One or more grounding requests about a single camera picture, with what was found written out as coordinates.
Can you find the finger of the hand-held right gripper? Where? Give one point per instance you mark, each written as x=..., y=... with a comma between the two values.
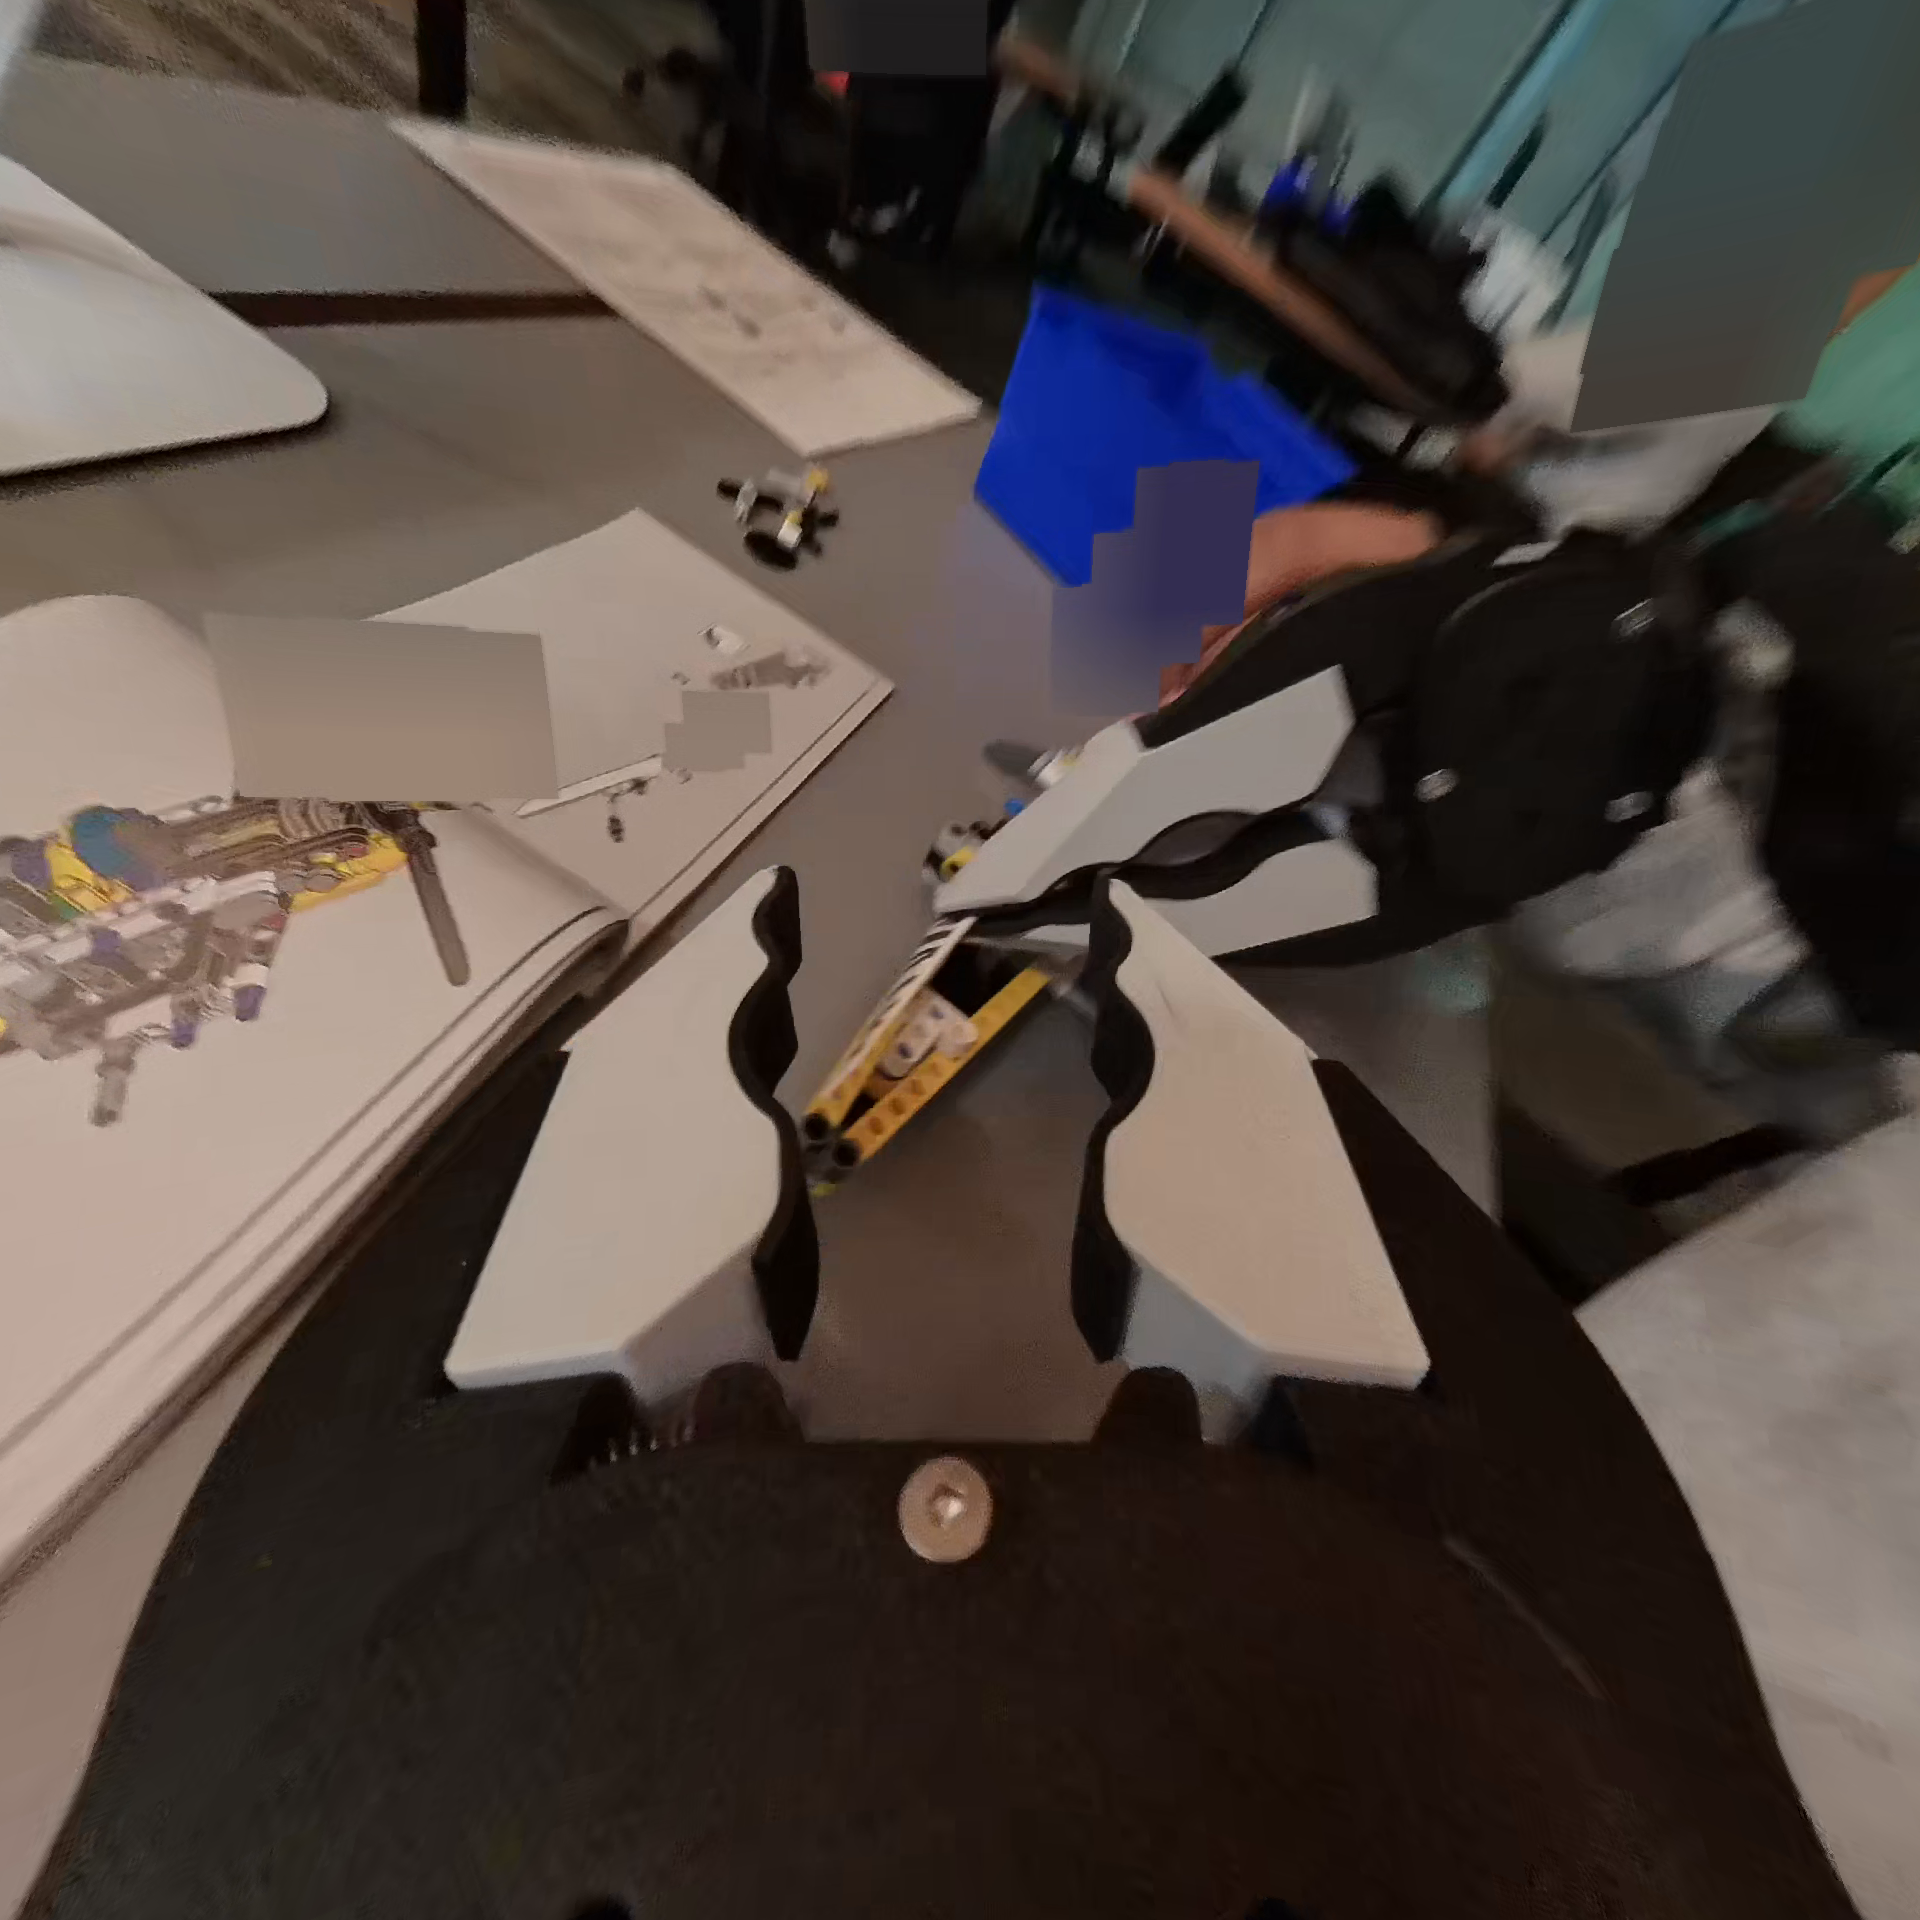
x=1290, y=900
x=1185, y=764

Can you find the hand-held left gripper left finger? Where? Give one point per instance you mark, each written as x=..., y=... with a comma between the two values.
x=628, y=1170

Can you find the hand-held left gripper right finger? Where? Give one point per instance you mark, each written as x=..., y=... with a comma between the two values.
x=1260, y=1200

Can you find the lego helicopter model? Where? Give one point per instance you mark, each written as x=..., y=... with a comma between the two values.
x=914, y=1078

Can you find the zebra striped lego panel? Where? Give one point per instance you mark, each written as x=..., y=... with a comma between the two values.
x=932, y=968

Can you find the small black yellow lego assembly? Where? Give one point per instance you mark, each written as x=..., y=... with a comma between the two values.
x=779, y=533

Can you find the person's right hand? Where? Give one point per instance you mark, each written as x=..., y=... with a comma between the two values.
x=1336, y=563

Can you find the open instruction booklet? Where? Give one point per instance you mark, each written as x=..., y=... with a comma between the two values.
x=375, y=1140

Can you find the blue plastic bin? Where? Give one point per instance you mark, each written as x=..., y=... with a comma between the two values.
x=1142, y=405

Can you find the closed instruction booklet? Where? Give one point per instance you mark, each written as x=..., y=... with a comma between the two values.
x=704, y=284

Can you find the white rounded stand base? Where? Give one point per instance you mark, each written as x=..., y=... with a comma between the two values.
x=120, y=360

